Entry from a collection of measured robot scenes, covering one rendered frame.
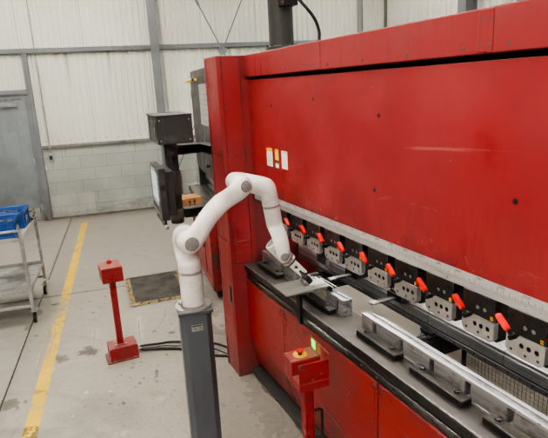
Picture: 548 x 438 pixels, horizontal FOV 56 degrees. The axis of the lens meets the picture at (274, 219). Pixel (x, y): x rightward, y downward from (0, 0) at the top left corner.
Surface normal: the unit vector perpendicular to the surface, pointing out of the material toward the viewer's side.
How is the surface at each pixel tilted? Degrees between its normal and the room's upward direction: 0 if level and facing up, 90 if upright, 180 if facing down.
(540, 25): 90
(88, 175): 90
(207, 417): 90
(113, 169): 90
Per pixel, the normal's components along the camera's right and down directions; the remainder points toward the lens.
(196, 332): 0.28, 0.22
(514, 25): -0.90, 0.15
